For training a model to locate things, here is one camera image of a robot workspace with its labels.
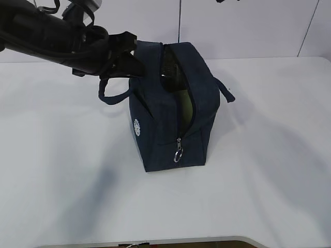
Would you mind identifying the navy blue lunch bag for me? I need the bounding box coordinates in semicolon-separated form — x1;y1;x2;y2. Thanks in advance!
98;41;235;172

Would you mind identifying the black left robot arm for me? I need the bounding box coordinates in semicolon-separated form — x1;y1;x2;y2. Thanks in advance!
1;1;145;79

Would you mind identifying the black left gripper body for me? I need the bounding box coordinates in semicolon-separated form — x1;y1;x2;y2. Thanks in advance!
62;25;137;78

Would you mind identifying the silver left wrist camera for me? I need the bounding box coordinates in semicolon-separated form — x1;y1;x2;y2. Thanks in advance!
71;0;102;12

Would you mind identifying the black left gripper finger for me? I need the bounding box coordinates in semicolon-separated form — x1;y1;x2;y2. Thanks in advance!
117;52;145;78

